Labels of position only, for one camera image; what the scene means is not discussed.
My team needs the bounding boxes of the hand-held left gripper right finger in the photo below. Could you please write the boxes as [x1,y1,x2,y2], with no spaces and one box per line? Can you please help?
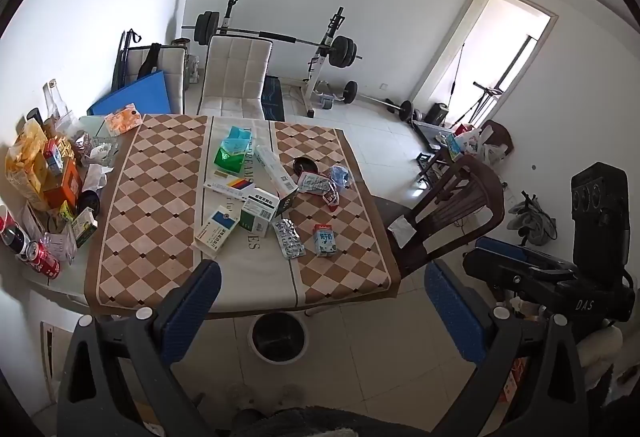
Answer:
[424,259,588,437]

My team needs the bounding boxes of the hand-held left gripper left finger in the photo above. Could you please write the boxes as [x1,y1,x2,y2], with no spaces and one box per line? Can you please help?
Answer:
[57,259,223,437]

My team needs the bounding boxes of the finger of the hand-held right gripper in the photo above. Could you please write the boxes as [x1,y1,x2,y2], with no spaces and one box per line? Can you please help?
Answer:
[462,253,576,290]
[472,237,573,268]

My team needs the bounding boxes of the round white trash bin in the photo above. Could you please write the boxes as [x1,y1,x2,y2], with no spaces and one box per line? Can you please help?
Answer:
[248,312,309,364]

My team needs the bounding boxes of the rainbow striped white box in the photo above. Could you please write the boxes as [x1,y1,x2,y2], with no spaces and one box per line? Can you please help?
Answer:
[205,170,256,198]

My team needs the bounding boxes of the long white box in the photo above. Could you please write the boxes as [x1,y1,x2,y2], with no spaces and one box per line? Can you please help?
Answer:
[253,144,299,198]

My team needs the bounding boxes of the grey cloth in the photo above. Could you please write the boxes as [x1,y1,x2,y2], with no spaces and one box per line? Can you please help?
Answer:
[507,192,557,245]

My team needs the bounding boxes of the dark brown wooden chair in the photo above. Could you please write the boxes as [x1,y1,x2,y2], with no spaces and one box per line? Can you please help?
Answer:
[372,154,506,280]

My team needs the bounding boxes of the blue white medicine box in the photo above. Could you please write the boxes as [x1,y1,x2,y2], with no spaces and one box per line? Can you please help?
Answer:
[194,206,240,260]

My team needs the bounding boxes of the white paper sheet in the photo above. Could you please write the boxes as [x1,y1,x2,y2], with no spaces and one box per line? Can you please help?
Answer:
[387,216,416,243]

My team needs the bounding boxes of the grey fuzzy slipper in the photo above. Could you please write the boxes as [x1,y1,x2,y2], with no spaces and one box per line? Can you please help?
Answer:
[231,384,263,413]
[272,384,303,410]

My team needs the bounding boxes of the brown checked tablecloth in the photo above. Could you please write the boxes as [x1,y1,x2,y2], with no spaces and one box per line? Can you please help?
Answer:
[85,113,402,318]

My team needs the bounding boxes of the white plastic bags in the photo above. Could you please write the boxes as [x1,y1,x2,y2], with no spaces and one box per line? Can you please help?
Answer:
[465,124,511,163]

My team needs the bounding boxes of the silver blister pack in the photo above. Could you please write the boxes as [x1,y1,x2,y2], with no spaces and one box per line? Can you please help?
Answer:
[298,172,336,195]
[272,218,306,259]

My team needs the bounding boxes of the white dark green medicine box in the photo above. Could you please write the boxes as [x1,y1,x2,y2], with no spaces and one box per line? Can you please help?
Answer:
[241,190,299,221]

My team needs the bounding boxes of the white table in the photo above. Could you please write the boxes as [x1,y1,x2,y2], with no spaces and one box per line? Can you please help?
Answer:
[20,114,401,318]

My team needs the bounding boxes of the green white carton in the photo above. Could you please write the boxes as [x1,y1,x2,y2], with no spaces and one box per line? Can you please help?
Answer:
[70,208,98,248]

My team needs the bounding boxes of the small blue milk carton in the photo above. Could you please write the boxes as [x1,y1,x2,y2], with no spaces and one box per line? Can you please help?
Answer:
[313,223,337,258]

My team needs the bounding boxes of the beige board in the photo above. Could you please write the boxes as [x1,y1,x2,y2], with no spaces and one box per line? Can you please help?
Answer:
[39,321,68,410]

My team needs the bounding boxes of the green packet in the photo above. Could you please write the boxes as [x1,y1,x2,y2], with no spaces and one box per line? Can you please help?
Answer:
[213,144,249,174]

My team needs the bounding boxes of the crumpled white paper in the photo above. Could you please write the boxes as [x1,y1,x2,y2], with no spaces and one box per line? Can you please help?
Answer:
[82,142,118,193]

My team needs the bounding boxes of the blue plastic wrapper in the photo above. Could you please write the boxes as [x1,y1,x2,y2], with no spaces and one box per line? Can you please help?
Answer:
[329,166,353,190]

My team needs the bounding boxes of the teal tissue pack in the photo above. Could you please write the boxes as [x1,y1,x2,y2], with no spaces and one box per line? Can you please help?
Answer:
[222,127,249,153]

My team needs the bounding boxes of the orange box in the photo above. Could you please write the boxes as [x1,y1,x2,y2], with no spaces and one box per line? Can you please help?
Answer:
[42,157,83,213]

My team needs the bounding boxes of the open doorway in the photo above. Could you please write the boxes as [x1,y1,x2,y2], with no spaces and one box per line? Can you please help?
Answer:
[410,0,558,128]

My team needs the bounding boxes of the orange white pack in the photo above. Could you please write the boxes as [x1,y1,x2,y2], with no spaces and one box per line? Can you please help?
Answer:
[104,103,143,136]

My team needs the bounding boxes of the small red carton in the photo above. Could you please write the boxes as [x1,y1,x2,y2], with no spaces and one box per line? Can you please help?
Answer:
[42,140,66,175]

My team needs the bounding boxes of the barbell with small plates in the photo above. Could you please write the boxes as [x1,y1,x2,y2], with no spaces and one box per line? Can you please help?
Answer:
[320,80,426,123]

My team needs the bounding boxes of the yellow snack bag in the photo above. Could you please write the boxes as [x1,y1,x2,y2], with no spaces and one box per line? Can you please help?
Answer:
[5,120,51,210]

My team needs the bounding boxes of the blue board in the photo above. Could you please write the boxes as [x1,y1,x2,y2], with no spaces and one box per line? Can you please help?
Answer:
[86,70,173,115]

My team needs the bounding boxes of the black floor mat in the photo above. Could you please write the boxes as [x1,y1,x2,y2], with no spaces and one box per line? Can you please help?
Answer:
[262,76,286,121]

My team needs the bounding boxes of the white padded chair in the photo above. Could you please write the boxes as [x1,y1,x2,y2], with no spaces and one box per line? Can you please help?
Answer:
[125,44,188,115]
[196,36,275,120]

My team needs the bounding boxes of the clear glass bottle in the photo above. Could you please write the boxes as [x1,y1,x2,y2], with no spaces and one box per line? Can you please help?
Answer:
[42,80,71,123]

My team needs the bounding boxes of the white weight rack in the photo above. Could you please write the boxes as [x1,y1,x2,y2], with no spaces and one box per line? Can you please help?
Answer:
[297,7,346,118]

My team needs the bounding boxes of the black barbell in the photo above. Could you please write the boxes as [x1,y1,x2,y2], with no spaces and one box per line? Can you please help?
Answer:
[181,10,362,65]

